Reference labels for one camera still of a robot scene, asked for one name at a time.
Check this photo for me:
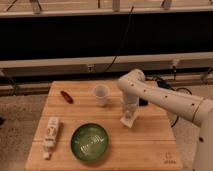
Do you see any white sponge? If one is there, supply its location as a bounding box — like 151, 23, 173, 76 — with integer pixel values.
120, 117, 136, 128

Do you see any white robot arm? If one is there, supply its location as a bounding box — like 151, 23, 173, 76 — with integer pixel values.
118, 69, 213, 171

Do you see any translucent plastic cup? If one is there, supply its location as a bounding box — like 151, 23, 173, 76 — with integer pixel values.
92, 84, 109, 107

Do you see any wooden table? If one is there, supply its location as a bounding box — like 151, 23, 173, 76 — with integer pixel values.
25, 81, 182, 171

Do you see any red chili pepper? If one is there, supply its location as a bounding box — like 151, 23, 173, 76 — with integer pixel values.
60, 91, 73, 104

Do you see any white tube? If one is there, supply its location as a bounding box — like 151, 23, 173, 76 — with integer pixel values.
43, 117, 60, 150

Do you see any small white cube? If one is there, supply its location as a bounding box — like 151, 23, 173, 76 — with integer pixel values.
43, 152, 51, 160

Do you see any black cable bundle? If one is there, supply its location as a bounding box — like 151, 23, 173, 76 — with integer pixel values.
151, 75, 193, 103

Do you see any black cable on wall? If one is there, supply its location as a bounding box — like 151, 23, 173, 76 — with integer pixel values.
101, 4, 135, 74

